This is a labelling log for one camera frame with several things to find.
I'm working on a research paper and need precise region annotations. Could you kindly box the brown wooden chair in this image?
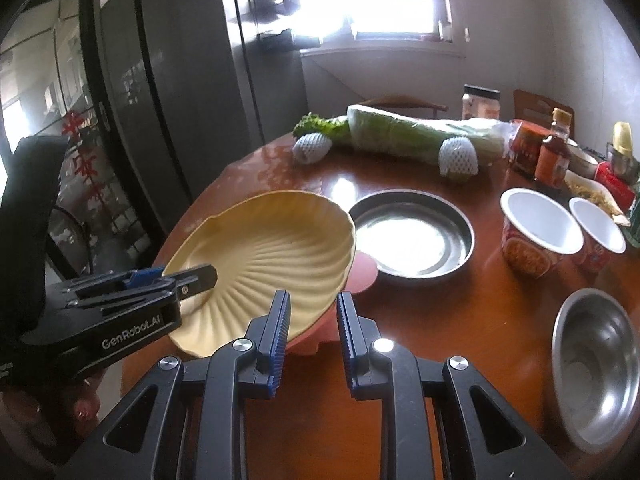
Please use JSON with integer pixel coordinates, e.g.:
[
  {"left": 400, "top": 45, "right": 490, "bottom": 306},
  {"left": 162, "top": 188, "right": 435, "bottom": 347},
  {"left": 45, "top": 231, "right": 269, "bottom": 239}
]
[{"left": 512, "top": 89, "right": 576, "bottom": 138}]

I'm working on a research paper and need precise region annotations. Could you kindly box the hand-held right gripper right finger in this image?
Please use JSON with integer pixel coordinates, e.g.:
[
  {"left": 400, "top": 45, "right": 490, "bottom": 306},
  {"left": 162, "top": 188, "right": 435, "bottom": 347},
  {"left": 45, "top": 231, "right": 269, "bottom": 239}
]
[{"left": 336, "top": 291, "right": 576, "bottom": 480}]

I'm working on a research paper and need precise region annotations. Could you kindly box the dark grey refrigerator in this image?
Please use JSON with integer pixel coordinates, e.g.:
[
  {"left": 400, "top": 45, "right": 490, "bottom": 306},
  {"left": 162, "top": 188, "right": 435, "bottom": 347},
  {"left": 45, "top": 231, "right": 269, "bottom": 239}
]
[{"left": 100, "top": 0, "right": 308, "bottom": 233}]

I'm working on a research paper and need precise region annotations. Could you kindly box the round steel plate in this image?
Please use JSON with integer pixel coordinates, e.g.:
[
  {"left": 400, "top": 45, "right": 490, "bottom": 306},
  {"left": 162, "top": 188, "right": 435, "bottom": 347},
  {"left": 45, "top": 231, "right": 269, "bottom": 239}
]
[{"left": 347, "top": 188, "right": 476, "bottom": 288}]

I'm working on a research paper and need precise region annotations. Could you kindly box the red-lid sauce jar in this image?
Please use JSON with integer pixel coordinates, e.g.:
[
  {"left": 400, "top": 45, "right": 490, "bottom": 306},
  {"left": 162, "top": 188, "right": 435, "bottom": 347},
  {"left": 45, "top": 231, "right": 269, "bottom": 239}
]
[{"left": 509, "top": 120, "right": 553, "bottom": 180}]

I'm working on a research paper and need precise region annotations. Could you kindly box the green lettuce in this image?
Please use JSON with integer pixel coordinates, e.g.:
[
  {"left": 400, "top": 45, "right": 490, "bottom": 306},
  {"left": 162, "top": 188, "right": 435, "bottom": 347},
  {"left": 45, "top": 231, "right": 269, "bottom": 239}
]
[{"left": 292, "top": 112, "right": 351, "bottom": 148}]

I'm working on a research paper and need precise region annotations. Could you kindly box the yellow shell-shaped plate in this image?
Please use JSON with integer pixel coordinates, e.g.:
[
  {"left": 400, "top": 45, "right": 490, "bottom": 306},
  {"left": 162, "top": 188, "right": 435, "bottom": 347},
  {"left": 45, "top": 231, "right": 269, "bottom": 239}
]
[{"left": 162, "top": 190, "right": 357, "bottom": 359}]

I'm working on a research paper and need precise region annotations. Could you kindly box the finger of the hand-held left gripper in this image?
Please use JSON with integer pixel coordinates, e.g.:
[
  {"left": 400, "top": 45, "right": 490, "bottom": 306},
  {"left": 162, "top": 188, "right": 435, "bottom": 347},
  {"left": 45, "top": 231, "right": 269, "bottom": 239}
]
[
  {"left": 52, "top": 267, "right": 166, "bottom": 297},
  {"left": 66, "top": 263, "right": 219, "bottom": 312}
]

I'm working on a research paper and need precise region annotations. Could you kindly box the dark curved-back chair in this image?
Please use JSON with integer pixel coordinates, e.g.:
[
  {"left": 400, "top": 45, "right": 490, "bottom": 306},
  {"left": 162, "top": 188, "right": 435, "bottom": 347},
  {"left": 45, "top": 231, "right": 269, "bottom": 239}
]
[{"left": 357, "top": 95, "right": 448, "bottom": 116}]

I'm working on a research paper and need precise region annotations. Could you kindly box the large foam-netted fruit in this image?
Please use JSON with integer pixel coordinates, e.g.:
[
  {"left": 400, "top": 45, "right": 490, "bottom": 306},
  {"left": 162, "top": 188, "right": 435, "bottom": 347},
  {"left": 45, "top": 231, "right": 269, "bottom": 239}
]
[{"left": 439, "top": 136, "right": 481, "bottom": 181}]

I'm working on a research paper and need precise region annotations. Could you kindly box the person's left hand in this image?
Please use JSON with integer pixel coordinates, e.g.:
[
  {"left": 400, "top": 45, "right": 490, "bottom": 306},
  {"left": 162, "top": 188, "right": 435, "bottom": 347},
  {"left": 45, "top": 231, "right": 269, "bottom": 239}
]
[{"left": 50, "top": 367, "right": 108, "bottom": 441}]

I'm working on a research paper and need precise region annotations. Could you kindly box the small red paper bowl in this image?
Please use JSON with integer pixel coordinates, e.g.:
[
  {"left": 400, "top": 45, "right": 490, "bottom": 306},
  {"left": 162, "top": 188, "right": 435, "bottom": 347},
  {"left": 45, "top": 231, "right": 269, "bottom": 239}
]
[{"left": 569, "top": 196, "right": 627, "bottom": 274}]

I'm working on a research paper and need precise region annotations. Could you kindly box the glass door with red decoration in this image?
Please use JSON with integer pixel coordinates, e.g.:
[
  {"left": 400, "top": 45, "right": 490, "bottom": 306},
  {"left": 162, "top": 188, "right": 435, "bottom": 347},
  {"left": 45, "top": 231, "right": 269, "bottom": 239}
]
[{"left": 0, "top": 0, "right": 126, "bottom": 281}]

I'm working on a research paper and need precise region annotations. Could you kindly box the large steel bowl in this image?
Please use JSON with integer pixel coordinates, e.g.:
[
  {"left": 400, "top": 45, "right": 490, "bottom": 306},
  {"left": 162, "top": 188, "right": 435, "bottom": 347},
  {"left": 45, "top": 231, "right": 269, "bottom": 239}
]
[{"left": 551, "top": 287, "right": 640, "bottom": 453}]

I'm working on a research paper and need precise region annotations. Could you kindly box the wrapped napa cabbage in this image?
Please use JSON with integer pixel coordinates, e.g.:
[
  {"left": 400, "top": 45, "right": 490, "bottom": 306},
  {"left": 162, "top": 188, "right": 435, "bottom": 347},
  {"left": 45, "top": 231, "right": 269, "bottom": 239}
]
[{"left": 346, "top": 104, "right": 511, "bottom": 167}]

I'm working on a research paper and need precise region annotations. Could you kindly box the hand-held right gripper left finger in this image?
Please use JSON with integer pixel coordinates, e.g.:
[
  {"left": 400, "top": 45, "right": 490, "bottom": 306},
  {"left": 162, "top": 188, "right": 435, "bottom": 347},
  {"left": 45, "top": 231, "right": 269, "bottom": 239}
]
[{"left": 55, "top": 289, "right": 292, "bottom": 480}]

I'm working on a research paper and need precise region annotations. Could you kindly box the orange-cap sauce bottle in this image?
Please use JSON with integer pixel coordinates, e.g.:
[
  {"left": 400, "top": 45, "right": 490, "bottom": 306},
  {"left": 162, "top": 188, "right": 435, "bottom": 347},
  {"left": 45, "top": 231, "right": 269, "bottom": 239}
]
[{"left": 535, "top": 107, "right": 573, "bottom": 188}]

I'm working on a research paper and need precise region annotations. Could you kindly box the yellow plastic container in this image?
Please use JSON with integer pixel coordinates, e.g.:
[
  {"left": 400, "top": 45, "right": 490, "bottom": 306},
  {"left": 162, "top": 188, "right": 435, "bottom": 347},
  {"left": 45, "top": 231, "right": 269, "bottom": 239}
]
[{"left": 612, "top": 121, "right": 634, "bottom": 155}]

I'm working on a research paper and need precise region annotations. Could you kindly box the red tissue box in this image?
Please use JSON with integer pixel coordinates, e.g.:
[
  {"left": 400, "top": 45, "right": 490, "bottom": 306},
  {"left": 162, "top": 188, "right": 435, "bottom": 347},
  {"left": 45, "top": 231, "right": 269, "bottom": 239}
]
[{"left": 595, "top": 162, "right": 638, "bottom": 216}]

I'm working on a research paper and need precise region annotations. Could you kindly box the white dish of bamboo shoots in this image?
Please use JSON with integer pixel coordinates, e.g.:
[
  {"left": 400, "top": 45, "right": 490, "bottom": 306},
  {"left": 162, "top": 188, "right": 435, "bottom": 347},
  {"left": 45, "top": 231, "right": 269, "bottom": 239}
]
[{"left": 564, "top": 170, "right": 632, "bottom": 226}]

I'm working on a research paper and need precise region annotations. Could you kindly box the small foam-netted fruit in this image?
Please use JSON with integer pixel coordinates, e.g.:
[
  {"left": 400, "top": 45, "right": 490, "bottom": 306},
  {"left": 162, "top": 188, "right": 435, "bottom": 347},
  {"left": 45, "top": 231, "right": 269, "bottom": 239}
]
[{"left": 292, "top": 131, "right": 332, "bottom": 166}]

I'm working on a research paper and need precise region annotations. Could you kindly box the green drink bottle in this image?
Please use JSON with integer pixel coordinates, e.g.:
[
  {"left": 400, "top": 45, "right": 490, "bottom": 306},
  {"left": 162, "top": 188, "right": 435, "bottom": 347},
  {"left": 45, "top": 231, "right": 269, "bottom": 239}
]
[{"left": 627, "top": 195, "right": 640, "bottom": 248}]

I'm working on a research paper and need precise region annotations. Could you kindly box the white plastic bowl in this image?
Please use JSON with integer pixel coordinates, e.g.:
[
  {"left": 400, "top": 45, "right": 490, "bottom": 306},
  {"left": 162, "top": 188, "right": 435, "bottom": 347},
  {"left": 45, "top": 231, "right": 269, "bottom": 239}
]
[{"left": 500, "top": 187, "right": 585, "bottom": 279}]

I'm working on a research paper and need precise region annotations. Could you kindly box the black-lid plastic jar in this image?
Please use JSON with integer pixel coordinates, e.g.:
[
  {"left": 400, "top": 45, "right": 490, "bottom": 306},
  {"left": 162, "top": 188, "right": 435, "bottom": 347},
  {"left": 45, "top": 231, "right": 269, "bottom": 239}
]
[{"left": 461, "top": 85, "right": 502, "bottom": 122}]

